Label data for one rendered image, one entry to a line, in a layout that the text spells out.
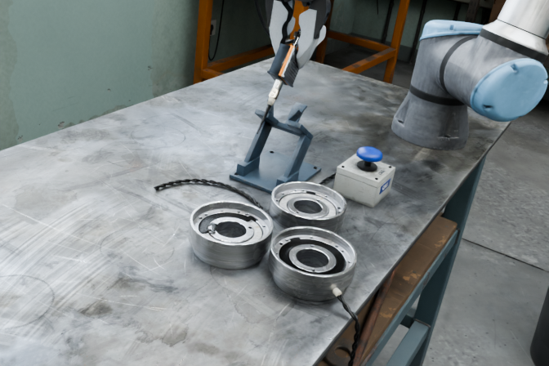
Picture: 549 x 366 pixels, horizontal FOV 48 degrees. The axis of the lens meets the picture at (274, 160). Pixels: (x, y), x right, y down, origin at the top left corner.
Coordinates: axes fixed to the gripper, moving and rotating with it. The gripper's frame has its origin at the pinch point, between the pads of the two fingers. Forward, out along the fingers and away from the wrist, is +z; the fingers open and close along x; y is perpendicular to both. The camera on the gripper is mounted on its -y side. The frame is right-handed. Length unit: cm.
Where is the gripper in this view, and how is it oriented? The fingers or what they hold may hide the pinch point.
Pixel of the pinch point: (288, 58)
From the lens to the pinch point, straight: 92.2
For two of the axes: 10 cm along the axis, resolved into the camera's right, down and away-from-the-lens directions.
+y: 5.0, -3.2, 8.1
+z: -1.3, 8.9, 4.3
